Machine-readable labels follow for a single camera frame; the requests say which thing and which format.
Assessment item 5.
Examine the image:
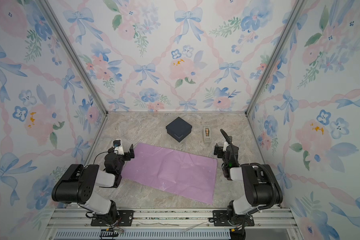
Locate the purple wrapping paper sheet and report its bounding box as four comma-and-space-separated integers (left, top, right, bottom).
122, 143, 217, 205

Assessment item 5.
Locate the dark navy gift box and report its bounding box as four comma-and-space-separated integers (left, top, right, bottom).
166, 117, 192, 143

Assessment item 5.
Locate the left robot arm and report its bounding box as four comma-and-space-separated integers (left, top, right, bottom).
52, 140, 135, 227

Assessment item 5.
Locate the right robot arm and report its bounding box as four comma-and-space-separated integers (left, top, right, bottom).
214, 142, 283, 226

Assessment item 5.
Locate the beige tape dispenser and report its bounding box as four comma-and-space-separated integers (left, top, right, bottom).
202, 127, 212, 144

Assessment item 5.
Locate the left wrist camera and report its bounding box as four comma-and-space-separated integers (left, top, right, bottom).
113, 139, 124, 154

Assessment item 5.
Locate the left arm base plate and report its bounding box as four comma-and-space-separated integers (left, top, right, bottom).
91, 210, 135, 227

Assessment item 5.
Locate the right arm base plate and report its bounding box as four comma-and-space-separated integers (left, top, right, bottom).
209, 210, 255, 228

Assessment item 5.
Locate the black corrugated cable conduit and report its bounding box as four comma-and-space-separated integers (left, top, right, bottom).
220, 128, 284, 211

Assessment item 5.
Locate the aluminium front rail frame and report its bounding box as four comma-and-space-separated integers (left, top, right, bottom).
41, 207, 303, 240

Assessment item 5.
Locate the white slotted cable duct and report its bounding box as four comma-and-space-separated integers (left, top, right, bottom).
50, 229, 231, 240

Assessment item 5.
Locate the left aluminium corner post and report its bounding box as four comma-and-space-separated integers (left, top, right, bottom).
35, 0, 109, 115

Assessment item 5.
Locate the aluminium corner post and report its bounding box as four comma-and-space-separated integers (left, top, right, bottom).
35, 0, 109, 115
245, 0, 306, 117

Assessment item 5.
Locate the right aluminium corner post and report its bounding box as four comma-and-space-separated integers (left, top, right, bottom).
245, 0, 306, 117

